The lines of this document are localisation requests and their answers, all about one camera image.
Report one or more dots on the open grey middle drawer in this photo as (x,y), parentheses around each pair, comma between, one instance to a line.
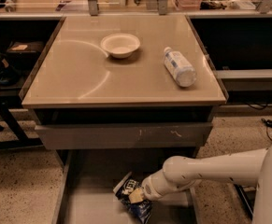
(90,176)

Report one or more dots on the dark box with label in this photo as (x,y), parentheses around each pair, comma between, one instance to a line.
(25,49)

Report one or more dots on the blue chip bag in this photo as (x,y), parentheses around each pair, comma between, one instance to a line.
(140,211)

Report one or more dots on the black bag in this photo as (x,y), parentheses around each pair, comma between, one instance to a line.
(9,75)

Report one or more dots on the black table frame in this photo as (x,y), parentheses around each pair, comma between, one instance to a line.
(22,140)

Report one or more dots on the white paper bowl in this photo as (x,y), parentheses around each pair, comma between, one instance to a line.
(120,46)

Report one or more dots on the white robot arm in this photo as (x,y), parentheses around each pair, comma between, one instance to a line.
(250,168)

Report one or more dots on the grey drawer cabinet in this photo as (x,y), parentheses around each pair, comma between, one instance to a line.
(79,83)

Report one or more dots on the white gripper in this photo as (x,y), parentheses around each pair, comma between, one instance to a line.
(150,188)

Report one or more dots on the grey top drawer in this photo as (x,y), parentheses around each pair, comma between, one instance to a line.
(124,135)

